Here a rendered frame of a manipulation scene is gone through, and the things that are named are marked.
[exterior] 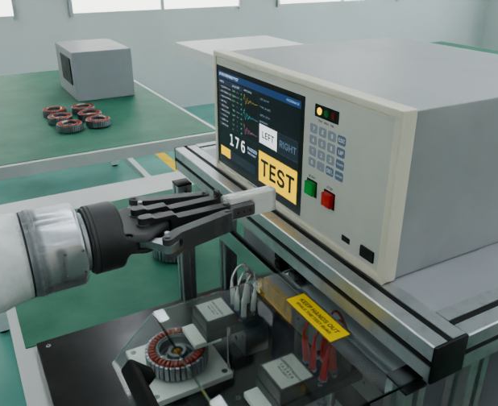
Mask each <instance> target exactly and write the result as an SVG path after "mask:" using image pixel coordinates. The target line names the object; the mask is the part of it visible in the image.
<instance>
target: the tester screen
mask: <svg viewBox="0 0 498 406"><path fill-rule="evenodd" d="M218 97H219V130H220V157H221V158H222V159H224V160H225V161H226V162H228V163H229V164H231V165H233V166H234V167H236V168H237V169H238V170H239V171H241V172H243V173H244V174H246V175H247V176H249V177H250V178H252V179H253V180H254V181H256V182H257V183H259V184H261V185H262V186H267V185H265V184H264V183H262V182H261V181H259V150H260V151H262V152H264V153H265V154H267V155H270V156H271V157H272V158H274V159H275V160H278V161H280V162H281V163H282V164H285V165H286V166H288V167H290V168H291V169H293V170H295V171H296V172H297V186H298V167H299V147H300V129H301V101H298V100H297V99H294V98H291V97H288V96H286V95H283V94H281V93H277V92H276V91H273V90H270V89H267V88H265V87H263V86H260V85H257V84H255V83H252V82H250V81H246V80H244V79H242V78H239V77H236V76H234V75H231V74H229V73H227V72H223V71H221V70H218ZM260 123H261V124H263V125H265V126H267V127H269V128H271V129H273V130H274V131H277V132H279V133H281V134H282V135H285V136H287V137H289V138H290V139H293V140H295V141H297V142H298V153H297V163H295V162H294V161H292V160H290V159H288V158H287V157H285V156H283V155H281V154H280V153H278V152H276V151H273V150H272V149H271V148H269V147H266V146H265V145H263V144H262V143H260V142H259V124H260ZM229 132H230V133H231V134H233V135H236V136H237V137H239V138H241V139H242V140H244V141H246V155H244V154H242V153H241V152H239V151H237V150H235V149H234V148H233V147H231V146H229ZM222 145H223V146H224V147H226V148H228V149H230V150H231V151H233V152H234V153H235V154H237V155H239V156H241V157H242V158H244V159H245V160H247V161H248V162H250V163H251V164H253V165H255V175H254V174H252V173H251V172H249V171H248V170H246V169H245V168H243V167H242V166H240V165H239V164H237V163H235V162H234V161H233V160H232V159H230V158H228V157H227V156H225V155H223V154H222ZM276 195H277V196H278V197H279V198H281V199H282V200H284V201H286V202H287V203H289V204H290V205H291V206H292V207H294V208H295V209H296V208H297V201H296V204H295V205H294V204H293V203H292V202H291V201H289V200H288V199H286V198H285V197H283V196H281V195H280V194H279V193H277V192H276Z"/></svg>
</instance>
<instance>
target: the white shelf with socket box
mask: <svg viewBox="0 0 498 406"><path fill-rule="evenodd" d="M300 44H303V43H297V42H293V41H289V40H286V39H279V38H276V37H271V36H268V35H258V36H248V37H236V38H225V39H204V40H194V41H183V42H175V46H176V53H178V54H181V55H182V56H187V57H188V58H191V59H193V60H197V61H199V62H202V63H203V64H208V65H209V66H212V67H213V66H214V50H220V49H225V50H228V51H234V50H244V49H253V48H271V47H281V46H290V45H300Z"/></svg>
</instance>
